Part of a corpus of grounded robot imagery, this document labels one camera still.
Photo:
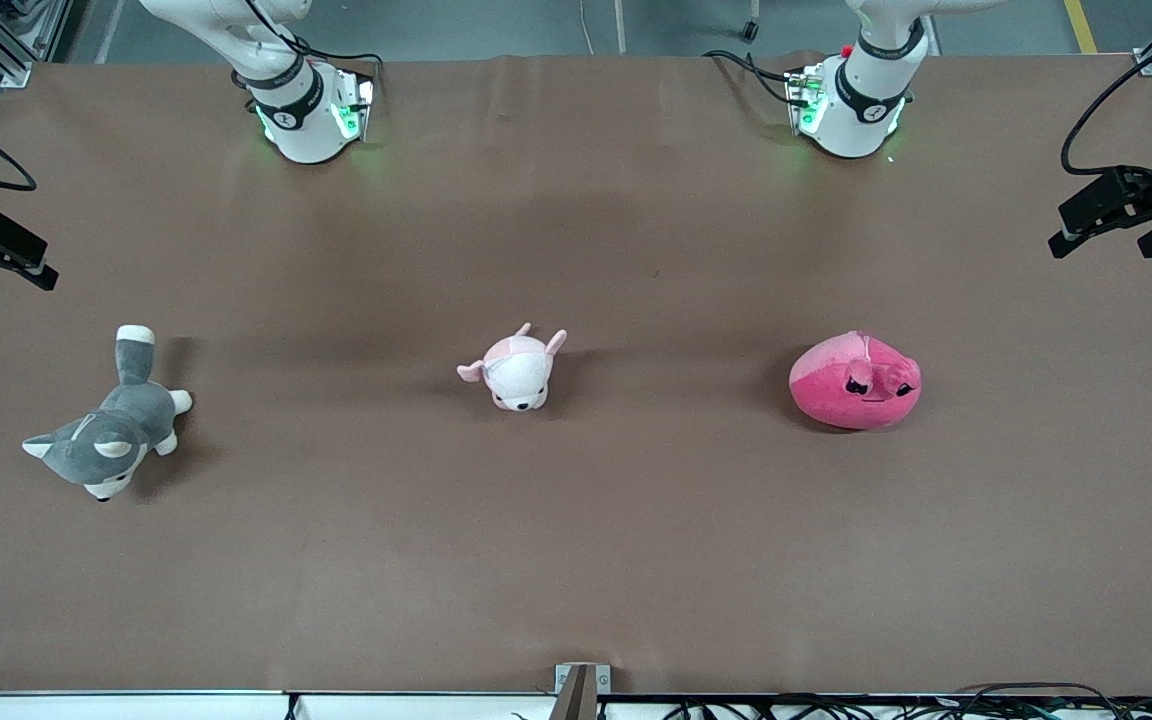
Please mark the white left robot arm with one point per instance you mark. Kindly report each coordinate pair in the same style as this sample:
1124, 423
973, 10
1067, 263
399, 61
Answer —
856, 120

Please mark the grey white husky plush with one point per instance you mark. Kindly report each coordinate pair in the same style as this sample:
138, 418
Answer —
106, 440

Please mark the hot pink plush toy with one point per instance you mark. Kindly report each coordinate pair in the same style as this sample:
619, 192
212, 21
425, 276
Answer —
836, 390

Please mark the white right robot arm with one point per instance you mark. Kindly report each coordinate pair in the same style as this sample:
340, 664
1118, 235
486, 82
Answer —
301, 130

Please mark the pale pink white plush pig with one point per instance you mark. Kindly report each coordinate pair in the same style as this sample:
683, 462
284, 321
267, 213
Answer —
521, 375

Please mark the brown table cover sheet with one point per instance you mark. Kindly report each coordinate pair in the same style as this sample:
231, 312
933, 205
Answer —
636, 550

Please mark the metal table edge bracket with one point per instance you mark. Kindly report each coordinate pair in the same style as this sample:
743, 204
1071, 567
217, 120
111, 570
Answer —
581, 690

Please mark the white table edge rail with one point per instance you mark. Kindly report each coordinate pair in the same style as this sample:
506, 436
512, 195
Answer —
136, 708

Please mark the black caster wheel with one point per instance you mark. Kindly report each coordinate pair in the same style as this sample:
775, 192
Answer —
751, 28

